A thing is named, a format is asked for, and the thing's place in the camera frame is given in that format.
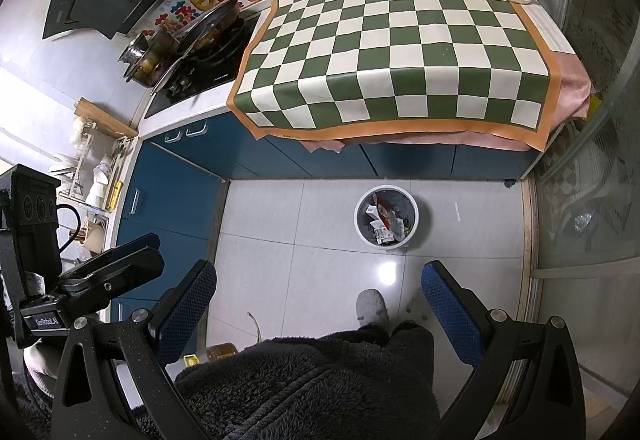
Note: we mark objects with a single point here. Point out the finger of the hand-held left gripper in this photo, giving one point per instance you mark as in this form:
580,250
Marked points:
140,242
130,267

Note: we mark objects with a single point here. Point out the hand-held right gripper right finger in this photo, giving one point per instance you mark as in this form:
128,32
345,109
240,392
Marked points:
447,310

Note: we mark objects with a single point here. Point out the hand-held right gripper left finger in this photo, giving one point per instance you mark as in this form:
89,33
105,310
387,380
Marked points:
187,310

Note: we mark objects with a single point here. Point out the red snack wrapper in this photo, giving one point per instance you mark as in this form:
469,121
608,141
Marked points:
385,212

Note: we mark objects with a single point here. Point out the white round bin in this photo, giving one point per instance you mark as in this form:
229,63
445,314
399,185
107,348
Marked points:
400,200

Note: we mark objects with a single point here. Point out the white cup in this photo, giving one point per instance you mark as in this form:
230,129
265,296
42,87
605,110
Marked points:
94,236

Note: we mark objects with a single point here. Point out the blue kitchen cabinet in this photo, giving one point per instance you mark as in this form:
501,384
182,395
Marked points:
170,200
400,160

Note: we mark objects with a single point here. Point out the amber plastic oil jug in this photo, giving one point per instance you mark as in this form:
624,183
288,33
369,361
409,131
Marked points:
222,351

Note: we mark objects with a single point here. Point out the white bowl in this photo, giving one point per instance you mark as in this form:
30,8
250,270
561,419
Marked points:
96,195

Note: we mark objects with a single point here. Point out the grey slipper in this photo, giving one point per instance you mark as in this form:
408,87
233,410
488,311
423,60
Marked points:
372,307

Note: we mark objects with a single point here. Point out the white dish rack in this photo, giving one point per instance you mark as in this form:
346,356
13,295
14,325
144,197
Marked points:
80,180

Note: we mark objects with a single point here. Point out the wooden cutting board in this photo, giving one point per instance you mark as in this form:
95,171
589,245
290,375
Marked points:
105,117

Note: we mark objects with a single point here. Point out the glass pot lid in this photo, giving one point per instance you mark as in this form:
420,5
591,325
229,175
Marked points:
167,75

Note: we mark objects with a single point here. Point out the steel pot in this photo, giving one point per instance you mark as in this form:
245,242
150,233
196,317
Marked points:
142,62

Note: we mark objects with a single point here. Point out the black cooktop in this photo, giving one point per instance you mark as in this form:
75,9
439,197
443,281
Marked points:
215,65

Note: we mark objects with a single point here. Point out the black wok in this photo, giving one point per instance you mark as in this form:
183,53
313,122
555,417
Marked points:
210,27

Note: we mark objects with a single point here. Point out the yellow bag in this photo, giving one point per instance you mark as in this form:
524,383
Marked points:
595,106

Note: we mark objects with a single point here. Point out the green white checkered tablecloth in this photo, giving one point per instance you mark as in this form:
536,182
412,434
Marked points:
390,45

